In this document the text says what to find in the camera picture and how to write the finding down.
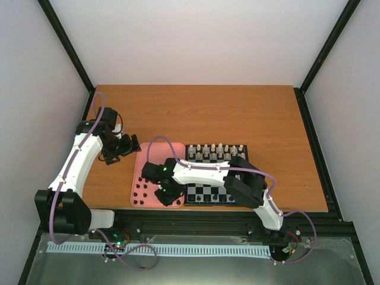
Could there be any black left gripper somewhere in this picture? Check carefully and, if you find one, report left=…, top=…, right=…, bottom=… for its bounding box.
left=102, top=134, right=141, bottom=164

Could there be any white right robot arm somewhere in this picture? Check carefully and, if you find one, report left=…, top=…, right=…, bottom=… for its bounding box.
left=148, top=156, right=283, bottom=230

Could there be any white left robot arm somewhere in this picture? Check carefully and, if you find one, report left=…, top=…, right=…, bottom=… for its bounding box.
left=34, top=120, right=141, bottom=239

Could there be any black white chess board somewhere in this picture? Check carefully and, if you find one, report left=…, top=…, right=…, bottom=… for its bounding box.
left=185, top=143, right=249, bottom=206

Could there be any pink plastic tray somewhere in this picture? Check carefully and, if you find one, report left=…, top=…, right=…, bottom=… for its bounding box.
left=130, top=142, right=185, bottom=208

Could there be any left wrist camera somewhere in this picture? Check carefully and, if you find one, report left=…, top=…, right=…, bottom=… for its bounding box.
left=100, top=107, right=123, bottom=134

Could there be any light blue cable duct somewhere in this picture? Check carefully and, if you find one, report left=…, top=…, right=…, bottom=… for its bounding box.
left=46, top=242, right=271, bottom=259

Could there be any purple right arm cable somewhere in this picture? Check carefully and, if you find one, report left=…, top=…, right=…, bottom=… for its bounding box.
left=147, top=135, right=317, bottom=265

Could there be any black aluminium frame rail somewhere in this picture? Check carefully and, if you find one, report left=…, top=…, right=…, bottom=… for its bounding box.
left=38, top=209, right=356, bottom=247

